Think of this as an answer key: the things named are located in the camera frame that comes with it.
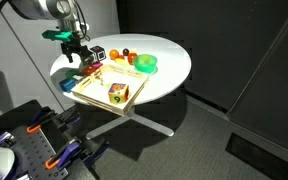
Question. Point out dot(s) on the black soft letter cube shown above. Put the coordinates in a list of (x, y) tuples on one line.
[(98, 53)]

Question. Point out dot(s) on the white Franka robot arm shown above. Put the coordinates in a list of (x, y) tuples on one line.
[(39, 7)]

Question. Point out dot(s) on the green plastic bowl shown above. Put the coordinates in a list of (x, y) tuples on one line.
[(145, 63)]

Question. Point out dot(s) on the red toy tomato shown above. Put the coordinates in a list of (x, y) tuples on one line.
[(131, 58)]

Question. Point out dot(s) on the dark toy plum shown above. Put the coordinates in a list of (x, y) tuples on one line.
[(126, 52)]

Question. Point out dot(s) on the magenta block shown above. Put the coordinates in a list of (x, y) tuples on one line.
[(97, 65)]

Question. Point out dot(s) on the grey block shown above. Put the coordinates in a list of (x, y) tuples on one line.
[(78, 77)]

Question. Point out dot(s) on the white table pedestal base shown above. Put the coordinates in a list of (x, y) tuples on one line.
[(144, 121)]

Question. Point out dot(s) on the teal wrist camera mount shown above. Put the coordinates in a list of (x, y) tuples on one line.
[(60, 35)]

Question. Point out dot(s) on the black robot mount stand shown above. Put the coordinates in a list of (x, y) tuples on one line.
[(4, 116)]

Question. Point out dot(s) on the green block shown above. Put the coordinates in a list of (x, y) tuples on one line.
[(72, 73)]

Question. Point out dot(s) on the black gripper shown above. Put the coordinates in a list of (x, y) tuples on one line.
[(73, 47)]

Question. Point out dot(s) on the orange block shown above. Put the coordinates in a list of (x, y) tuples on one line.
[(88, 70)]

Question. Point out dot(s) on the yellow toy banana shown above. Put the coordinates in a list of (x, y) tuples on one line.
[(120, 61)]

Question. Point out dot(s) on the wooden tray box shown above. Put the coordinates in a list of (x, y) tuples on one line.
[(97, 96)]

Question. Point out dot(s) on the blue block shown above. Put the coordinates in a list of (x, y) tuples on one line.
[(66, 85)]

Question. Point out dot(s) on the black perforated mounting board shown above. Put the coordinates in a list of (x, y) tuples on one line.
[(34, 150)]

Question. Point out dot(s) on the purple clamp orange tip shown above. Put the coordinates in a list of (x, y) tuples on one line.
[(62, 156), (39, 121)]

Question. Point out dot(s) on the colourful soft number cube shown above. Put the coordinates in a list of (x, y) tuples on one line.
[(118, 94)]

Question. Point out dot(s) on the orange toy fruit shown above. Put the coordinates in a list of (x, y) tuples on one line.
[(114, 54)]

